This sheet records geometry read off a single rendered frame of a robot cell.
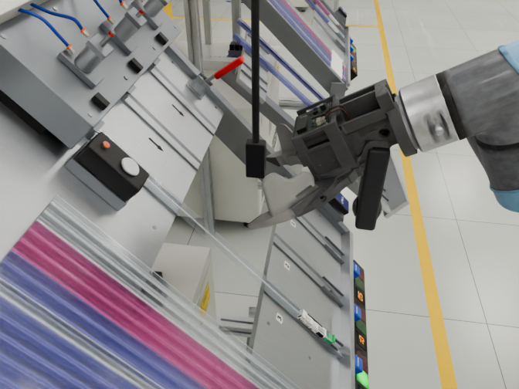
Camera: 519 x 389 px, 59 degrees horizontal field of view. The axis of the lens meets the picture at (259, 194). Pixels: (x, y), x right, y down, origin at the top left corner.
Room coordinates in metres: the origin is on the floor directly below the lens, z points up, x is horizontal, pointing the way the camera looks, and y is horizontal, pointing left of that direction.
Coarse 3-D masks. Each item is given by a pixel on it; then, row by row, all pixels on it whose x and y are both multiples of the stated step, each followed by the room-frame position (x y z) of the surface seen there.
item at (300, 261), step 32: (288, 224) 0.65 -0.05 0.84; (320, 224) 0.72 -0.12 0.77; (288, 256) 0.57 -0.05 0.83; (320, 256) 0.64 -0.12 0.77; (288, 288) 0.51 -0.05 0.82; (320, 288) 0.56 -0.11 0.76; (256, 320) 0.42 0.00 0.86; (288, 320) 0.45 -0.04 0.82; (320, 320) 0.49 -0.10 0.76; (256, 352) 0.37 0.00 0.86; (288, 352) 0.40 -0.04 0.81; (320, 352) 0.43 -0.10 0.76; (320, 384) 0.38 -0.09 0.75
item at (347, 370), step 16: (352, 240) 0.73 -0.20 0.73; (352, 256) 0.68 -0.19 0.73; (352, 272) 0.63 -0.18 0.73; (352, 288) 0.59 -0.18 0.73; (352, 304) 0.55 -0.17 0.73; (352, 320) 0.52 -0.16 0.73; (352, 336) 0.48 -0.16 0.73; (352, 352) 0.45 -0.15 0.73; (352, 368) 0.42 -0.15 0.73; (352, 384) 0.39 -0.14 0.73
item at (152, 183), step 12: (144, 168) 0.51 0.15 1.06; (156, 180) 0.50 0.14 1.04; (156, 192) 0.49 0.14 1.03; (168, 192) 0.50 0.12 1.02; (168, 204) 0.49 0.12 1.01; (180, 204) 0.49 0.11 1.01; (192, 216) 0.49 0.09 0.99; (204, 228) 0.48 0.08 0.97; (216, 240) 0.48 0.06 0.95; (228, 252) 0.48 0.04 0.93; (240, 264) 0.48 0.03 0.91; (252, 264) 0.49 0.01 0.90; (252, 276) 0.47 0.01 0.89; (264, 276) 0.48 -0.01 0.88; (264, 288) 0.47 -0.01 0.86; (276, 288) 0.48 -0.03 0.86; (288, 300) 0.47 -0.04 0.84; (300, 312) 0.47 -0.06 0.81
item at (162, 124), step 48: (144, 96) 0.65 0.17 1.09; (192, 96) 0.75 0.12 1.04; (0, 144) 0.41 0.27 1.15; (48, 144) 0.45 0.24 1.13; (144, 144) 0.56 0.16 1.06; (192, 144) 0.64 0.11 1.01; (0, 192) 0.36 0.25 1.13; (48, 192) 0.39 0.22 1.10; (144, 192) 0.48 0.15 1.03; (0, 240) 0.32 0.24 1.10; (144, 240) 0.42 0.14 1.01
